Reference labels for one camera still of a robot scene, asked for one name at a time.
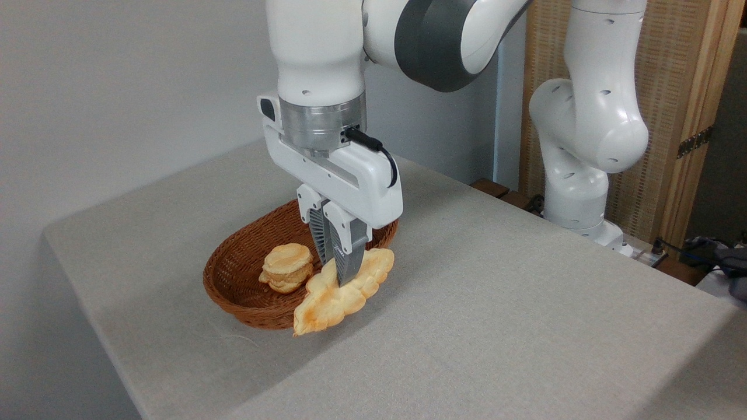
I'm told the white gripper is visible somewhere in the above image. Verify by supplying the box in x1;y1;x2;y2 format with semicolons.
257;93;404;288

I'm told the golden croissant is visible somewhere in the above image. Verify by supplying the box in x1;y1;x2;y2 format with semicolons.
293;248;395;337

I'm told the round layered bread bun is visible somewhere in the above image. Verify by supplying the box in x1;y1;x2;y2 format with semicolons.
259;243;314;294

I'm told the brown wicker oval basket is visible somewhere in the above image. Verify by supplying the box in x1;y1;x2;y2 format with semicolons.
203;198;399;331

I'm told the grey tablecloth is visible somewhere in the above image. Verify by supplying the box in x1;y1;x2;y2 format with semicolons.
42;139;747;420

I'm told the light blue vertical pole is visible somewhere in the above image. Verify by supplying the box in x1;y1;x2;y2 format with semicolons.
493;55;507;183

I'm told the white power strip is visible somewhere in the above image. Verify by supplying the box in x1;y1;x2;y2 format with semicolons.
632;246;669;269

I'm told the dark metal screen hinge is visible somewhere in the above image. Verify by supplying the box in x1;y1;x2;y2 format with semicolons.
677;125;714;159

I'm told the wooden woven folding screen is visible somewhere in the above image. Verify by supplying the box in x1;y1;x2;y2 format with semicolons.
519;0;747;246

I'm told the dark grey cloth bundle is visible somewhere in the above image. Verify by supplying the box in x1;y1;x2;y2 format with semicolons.
683;235;747;302

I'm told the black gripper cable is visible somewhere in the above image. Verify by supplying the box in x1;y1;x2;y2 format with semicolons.
344;127;399;188

